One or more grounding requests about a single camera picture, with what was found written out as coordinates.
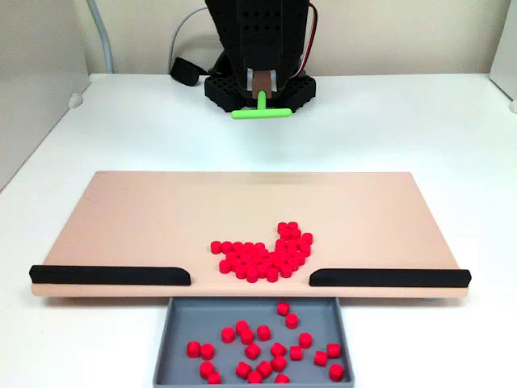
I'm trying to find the green T-shaped pusher brown block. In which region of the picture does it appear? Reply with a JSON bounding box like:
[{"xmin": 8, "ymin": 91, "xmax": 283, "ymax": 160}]
[{"xmin": 230, "ymin": 71, "xmax": 293, "ymax": 120}]

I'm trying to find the pile of red granules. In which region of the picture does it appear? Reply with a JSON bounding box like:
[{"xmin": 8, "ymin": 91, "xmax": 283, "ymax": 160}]
[{"xmin": 220, "ymin": 221, "xmax": 314, "ymax": 284}]

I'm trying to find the beige board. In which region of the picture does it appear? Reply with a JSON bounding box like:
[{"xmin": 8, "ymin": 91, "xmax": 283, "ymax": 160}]
[{"xmin": 30, "ymin": 170, "xmax": 473, "ymax": 302}]

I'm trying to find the black foam strip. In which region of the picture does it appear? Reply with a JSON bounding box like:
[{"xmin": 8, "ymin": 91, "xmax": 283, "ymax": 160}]
[
  {"xmin": 28, "ymin": 264, "xmax": 191, "ymax": 287},
  {"xmin": 309, "ymin": 268, "xmax": 473, "ymax": 289}
]

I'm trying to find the grey plastic tray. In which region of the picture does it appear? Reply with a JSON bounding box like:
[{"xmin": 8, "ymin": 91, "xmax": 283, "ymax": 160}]
[{"xmin": 152, "ymin": 297, "xmax": 357, "ymax": 388}]

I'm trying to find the red white black servo cable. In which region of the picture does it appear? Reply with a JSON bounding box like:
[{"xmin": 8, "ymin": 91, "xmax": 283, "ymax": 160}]
[{"xmin": 301, "ymin": 2, "xmax": 319, "ymax": 76}]

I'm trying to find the thin grey cable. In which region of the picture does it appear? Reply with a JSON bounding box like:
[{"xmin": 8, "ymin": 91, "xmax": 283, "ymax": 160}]
[{"xmin": 168, "ymin": 6, "xmax": 208, "ymax": 76}]

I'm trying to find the thick grey cable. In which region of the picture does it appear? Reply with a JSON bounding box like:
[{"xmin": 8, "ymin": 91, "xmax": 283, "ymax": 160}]
[{"xmin": 86, "ymin": 0, "xmax": 115, "ymax": 75}]

